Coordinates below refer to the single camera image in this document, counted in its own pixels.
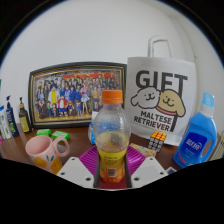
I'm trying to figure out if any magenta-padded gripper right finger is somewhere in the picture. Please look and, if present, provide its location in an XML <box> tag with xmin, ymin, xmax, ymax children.
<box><xmin>123</xmin><ymin>145</ymin><xmax>169</xmax><ymax>188</ymax></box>

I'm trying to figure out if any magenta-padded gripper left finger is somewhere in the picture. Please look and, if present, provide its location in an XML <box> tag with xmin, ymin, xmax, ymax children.
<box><xmin>56</xmin><ymin>144</ymin><xmax>101</xmax><ymax>188</ymax></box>

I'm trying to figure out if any orange drink bottle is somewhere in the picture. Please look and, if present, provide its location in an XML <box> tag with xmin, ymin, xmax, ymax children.
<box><xmin>92</xmin><ymin>89</ymin><xmax>132</xmax><ymax>184</ymax></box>

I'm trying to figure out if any beige snack packet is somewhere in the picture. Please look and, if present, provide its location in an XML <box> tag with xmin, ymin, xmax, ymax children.
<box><xmin>129</xmin><ymin>142</ymin><xmax>157</xmax><ymax>158</ymax></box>

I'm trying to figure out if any puzzle cube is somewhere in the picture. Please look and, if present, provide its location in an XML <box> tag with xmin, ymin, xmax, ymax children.
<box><xmin>147</xmin><ymin>130</ymin><xmax>168</xmax><ymax>153</ymax></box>

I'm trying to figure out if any pink printed mug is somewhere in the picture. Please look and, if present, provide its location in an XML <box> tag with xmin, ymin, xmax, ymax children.
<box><xmin>25</xmin><ymin>134</ymin><xmax>71</xmax><ymax>175</ymax></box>

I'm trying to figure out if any blue tissue pack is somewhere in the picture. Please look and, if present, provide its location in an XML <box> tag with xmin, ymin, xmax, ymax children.
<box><xmin>87</xmin><ymin>111</ymin><xmax>99</xmax><ymax>145</ymax></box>

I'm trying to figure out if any blue detergent bottle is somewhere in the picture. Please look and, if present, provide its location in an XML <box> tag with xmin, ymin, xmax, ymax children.
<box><xmin>172</xmin><ymin>92</ymin><xmax>218</xmax><ymax>169</ymax></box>

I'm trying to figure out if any dark pump bottle yellow label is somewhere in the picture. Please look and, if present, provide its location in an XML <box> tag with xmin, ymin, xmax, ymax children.
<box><xmin>18</xmin><ymin>96</ymin><xmax>33</xmax><ymax>134</ymax></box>

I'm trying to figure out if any framed group photo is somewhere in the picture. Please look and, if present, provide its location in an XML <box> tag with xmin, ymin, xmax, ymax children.
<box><xmin>27</xmin><ymin>61</ymin><xmax>128</xmax><ymax>129</ymax></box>

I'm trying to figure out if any dark blue pump bottle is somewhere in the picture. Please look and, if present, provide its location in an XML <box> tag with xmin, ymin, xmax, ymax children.
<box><xmin>4</xmin><ymin>95</ymin><xmax>20</xmax><ymax>138</ymax></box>

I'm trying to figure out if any white bottle with blue cap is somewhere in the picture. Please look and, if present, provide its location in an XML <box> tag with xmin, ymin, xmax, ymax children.
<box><xmin>0</xmin><ymin>105</ymin><xmax>13</xmax><ymax>140</ymax></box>

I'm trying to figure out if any white printed gift bag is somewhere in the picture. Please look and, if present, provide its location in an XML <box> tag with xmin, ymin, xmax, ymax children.
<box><xmin>124</xmin><ymin>35</ymin><xmax>198</xmax><ymax>147</ymax></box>

